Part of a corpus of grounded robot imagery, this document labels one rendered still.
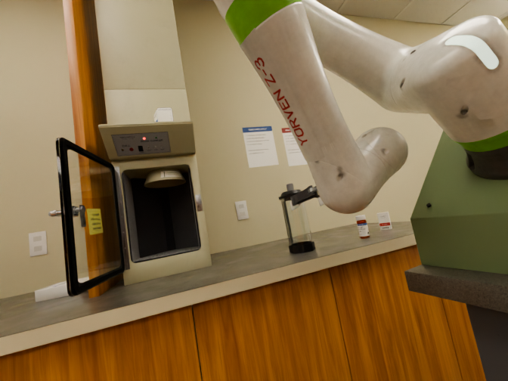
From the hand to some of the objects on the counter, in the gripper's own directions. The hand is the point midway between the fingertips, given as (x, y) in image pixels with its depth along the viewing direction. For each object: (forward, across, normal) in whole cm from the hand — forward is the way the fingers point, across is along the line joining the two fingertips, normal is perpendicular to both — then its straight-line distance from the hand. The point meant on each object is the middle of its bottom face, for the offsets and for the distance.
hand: (308, 202), depth 82 cm
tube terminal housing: (+41, +50, +10) cm, 65 cm away
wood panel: (+44, +72, +10) cm, 85 cm away
